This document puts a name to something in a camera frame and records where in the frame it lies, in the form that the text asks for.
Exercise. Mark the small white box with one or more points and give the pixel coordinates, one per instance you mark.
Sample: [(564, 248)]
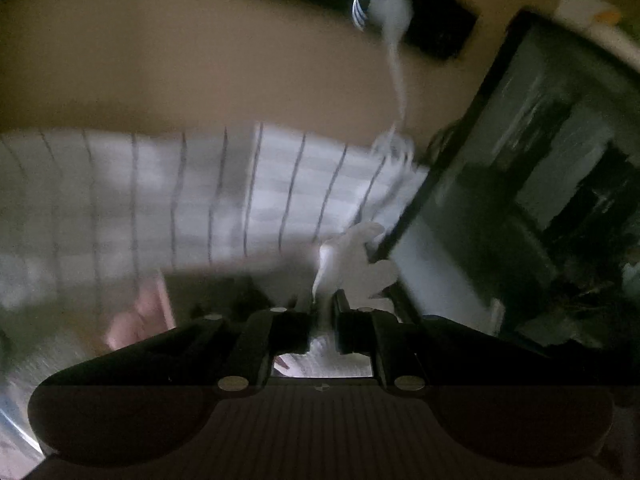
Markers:
[(585, 7)]

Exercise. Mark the white sock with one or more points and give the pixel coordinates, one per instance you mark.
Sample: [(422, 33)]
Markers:
[(350, 260)]

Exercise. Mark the black checked white tablecloth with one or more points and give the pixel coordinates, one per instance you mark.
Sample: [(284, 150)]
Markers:
[(100, 210)]

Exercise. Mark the black power strip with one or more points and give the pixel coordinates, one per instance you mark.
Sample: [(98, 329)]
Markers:
[(435, 25)]

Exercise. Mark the pink cardboard box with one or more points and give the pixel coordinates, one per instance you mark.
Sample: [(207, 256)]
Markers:
[(145, 310)]

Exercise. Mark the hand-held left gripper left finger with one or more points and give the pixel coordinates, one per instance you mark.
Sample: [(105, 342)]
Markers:
[(292, 330)]

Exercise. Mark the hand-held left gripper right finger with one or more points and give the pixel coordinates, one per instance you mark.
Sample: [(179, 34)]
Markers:
[(350, 330)]

